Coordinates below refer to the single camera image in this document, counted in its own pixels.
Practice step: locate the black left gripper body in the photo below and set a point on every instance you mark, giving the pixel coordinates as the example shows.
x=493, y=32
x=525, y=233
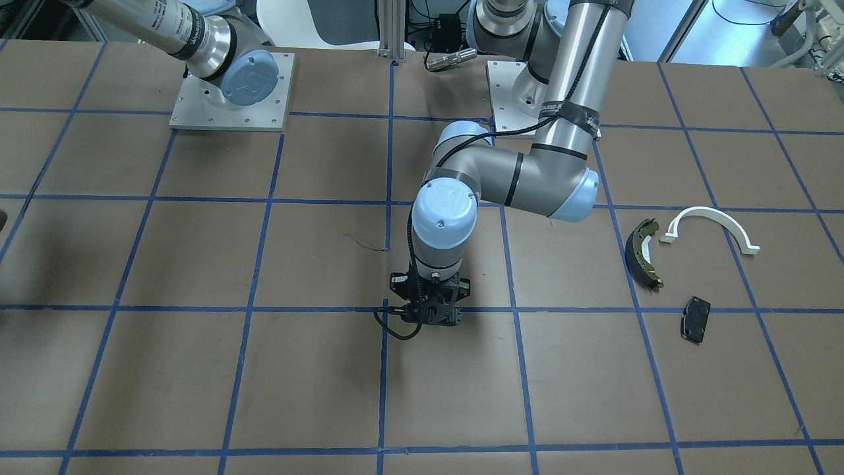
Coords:
x=397, y=285

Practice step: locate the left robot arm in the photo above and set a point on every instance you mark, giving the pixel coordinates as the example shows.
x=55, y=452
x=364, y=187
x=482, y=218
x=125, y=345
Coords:
x=570, y=50

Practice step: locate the olive green brake shoe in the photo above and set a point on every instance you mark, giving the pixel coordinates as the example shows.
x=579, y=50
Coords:
x=637, y=255

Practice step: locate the silver cylindrical tool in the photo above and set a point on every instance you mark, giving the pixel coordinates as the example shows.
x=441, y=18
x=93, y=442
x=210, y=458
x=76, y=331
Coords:
x=450, y=60

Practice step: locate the black brake pad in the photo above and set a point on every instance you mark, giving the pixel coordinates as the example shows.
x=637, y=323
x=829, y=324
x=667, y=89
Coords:
x=694, y=321

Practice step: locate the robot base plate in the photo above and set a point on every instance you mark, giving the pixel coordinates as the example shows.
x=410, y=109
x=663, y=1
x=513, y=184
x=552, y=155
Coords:
x=517, y=94
x=201, y=106

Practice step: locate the aluminium frame post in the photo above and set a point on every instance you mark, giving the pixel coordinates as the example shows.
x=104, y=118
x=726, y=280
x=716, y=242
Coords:
x=391, y=22

